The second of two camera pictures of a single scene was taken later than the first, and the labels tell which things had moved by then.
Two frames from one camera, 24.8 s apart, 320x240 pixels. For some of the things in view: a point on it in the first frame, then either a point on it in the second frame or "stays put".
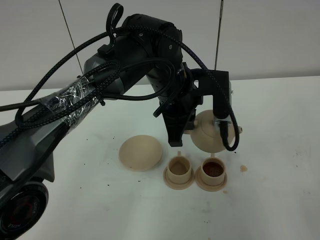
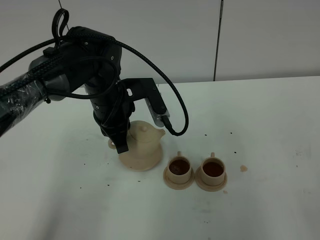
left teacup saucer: x=178 y=186 stays put
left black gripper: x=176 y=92 to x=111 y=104
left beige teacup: x=179 y=169 stays put
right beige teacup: x=213 y=171 stays put
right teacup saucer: x=207 y=187 stays put
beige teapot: x=205 y=134 to x=144 y=137
